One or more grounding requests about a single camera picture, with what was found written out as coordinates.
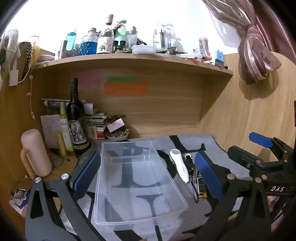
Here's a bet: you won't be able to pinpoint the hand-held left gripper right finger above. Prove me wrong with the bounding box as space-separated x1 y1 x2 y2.
183 152 272 241

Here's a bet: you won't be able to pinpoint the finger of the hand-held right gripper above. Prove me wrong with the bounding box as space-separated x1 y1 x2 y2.
249 132 290 158
228 145 264 175

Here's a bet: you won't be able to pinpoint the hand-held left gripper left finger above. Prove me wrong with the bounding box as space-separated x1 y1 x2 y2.
25 152 102 241

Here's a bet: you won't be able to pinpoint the black and gold battery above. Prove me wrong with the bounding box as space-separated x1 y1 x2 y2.
196 175 207 200

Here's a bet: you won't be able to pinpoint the white handheld device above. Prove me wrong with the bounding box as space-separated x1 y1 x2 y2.
169 149 189 184

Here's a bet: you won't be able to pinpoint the clear plastic storage bin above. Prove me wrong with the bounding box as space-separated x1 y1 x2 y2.
94 140 189 226

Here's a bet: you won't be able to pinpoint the pale yellow tube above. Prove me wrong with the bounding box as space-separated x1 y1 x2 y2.
56 133 67 157

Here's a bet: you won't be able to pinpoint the white box with coloured dots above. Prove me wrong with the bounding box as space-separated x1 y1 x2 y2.
88 125 99 139

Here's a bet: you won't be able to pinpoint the green spray bottle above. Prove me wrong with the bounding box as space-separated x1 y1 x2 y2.
59 102 75 156

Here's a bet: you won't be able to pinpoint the grey mat with black letters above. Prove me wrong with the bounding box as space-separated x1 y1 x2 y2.
76 134 234 241

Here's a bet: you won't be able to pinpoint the white bowl of trinkets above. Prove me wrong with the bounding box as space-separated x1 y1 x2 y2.
105 128 129 141

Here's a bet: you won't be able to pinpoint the stack of papers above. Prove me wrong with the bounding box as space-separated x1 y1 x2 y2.
85 113 109 127

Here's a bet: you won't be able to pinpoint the pale pink card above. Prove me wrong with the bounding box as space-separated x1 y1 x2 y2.
107 118 125 132

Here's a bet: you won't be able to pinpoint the handwritten note paper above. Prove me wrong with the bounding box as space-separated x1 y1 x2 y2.
40 114 62 149

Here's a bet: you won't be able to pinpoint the round metal-framed sunglasses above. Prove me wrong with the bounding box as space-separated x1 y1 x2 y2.
17 177 35 190

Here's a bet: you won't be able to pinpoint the dark wine bottle elephant label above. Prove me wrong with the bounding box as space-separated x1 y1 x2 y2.
66 78 91 155

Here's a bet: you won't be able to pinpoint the blue and white box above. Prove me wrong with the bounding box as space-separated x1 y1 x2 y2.
9 189 30 217

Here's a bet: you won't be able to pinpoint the small blue box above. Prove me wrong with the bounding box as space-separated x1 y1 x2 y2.
215 50 225 66

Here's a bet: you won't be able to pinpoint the orange sticky note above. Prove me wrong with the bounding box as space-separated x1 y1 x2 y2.
104 82 149 96

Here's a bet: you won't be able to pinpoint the pink sticky note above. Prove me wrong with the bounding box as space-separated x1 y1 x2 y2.
70 70 99 91

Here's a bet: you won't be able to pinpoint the pink striped curtain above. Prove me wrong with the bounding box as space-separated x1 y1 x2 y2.
202 0 296 85

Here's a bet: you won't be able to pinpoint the green sticky note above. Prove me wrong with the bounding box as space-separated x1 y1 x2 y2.
107 76 139 83

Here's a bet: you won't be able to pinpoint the orange pens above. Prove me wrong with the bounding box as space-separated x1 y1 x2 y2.
187 56 213 63

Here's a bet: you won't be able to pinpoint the clear glass cup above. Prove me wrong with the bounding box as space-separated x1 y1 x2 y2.
198 37 210 54

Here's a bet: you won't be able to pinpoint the wooden shelf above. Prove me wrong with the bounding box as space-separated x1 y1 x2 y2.
32 52 234 77

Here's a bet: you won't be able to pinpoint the glass bottle with blue liquid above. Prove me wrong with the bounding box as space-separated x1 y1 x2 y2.
80 28 99 56

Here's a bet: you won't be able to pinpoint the yellow roll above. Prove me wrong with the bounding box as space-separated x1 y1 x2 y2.
32 45 41 67

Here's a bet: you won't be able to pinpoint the clear corked bottle white label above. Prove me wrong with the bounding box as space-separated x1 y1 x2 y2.
97 14 115 54

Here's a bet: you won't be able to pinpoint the black lace band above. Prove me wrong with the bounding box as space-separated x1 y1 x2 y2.
18 42 33 81

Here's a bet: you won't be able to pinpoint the tall teal bottle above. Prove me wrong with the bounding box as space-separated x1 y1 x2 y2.
65 32 77 52

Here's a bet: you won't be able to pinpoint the white lidded plastic box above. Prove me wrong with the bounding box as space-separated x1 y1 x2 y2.
132 44 156 54

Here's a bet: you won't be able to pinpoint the mint green pump bottle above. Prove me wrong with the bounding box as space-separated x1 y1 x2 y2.
113 20 127 52

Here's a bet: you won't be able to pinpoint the clear brush organizer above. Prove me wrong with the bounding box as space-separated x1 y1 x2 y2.
153 22 177 49

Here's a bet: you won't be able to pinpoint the clear glass jar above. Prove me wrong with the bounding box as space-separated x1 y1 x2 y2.
127 26 138 48

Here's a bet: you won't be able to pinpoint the round wire eyeglasses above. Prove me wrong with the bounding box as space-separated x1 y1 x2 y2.
50 155 70 168

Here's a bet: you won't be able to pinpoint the pink bottle with handle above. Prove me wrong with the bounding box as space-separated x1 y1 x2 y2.
20 129 52 178

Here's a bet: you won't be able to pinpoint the white cable with tag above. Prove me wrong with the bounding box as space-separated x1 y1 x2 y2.
8 29 35 87

